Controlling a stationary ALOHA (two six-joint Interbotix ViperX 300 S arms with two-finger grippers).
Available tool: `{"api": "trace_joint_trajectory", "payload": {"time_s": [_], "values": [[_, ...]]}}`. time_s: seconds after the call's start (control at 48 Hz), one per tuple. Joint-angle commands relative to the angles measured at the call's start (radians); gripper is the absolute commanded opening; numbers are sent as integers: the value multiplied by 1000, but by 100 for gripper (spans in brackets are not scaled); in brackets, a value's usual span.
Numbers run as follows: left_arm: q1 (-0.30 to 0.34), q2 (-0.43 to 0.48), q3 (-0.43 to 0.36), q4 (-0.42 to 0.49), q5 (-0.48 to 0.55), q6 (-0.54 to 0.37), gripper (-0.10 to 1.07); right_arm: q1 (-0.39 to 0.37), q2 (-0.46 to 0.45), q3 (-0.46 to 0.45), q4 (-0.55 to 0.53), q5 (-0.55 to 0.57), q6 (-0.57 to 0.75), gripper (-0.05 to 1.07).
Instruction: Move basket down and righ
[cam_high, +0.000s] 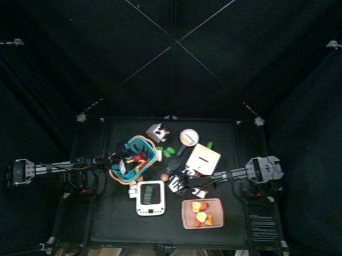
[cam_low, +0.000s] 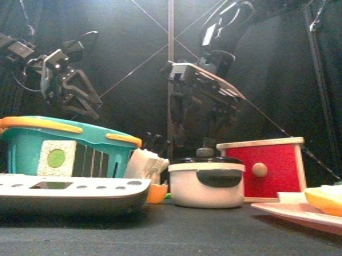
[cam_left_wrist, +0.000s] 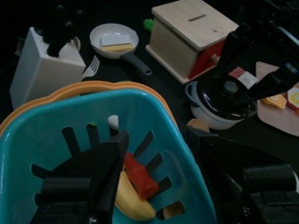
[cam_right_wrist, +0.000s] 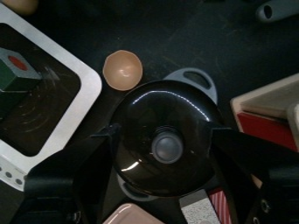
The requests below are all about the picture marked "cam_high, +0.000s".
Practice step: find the red toy in basket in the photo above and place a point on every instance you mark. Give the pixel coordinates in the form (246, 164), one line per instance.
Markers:
(139, 157)

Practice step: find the small brown toy ball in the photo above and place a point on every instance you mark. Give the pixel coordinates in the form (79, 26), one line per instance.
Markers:
(164, 177)

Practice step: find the white and black toy cube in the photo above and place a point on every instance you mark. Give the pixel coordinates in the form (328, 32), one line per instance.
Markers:
(157, 132)

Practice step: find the small green toy piece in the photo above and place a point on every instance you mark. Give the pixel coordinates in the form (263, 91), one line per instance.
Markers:
(208, 145)

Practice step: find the teal basket with orange rim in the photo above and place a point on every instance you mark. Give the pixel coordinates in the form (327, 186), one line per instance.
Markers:
(143, 146)

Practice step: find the yellow orange toy food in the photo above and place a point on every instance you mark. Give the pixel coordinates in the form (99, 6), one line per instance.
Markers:
(199, 206)
(203, 219)

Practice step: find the pink rectangular tray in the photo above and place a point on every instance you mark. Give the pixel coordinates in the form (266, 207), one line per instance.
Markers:
(215, 216)

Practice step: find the green toy vegetable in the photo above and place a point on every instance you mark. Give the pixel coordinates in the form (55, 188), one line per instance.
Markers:
(168, 152)

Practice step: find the white round toy pan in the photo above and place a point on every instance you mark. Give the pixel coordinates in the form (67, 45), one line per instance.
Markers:
(188, 137)

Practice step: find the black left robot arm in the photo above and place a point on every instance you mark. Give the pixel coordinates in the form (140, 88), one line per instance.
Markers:
(48, 167)

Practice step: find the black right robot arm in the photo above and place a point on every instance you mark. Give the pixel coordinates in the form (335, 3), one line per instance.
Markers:
(258, 170)

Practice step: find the black toy spatula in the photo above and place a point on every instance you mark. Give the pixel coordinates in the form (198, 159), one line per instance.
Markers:
(173, 163)

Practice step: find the beige square card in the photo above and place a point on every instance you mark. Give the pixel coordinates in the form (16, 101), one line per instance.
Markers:
(203, 159)

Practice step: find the white toy scale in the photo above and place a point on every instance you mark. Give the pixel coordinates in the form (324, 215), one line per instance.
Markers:
(151, 198)

